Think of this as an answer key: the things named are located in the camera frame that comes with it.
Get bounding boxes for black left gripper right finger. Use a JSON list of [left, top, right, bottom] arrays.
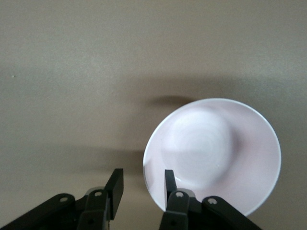
[[159, 169, 262, 230]]

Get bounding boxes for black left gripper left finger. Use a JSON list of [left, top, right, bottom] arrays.
[[0, 168, 124, 230]]

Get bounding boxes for pink bowl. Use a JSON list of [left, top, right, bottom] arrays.
[[143, 97, 282, 217]]

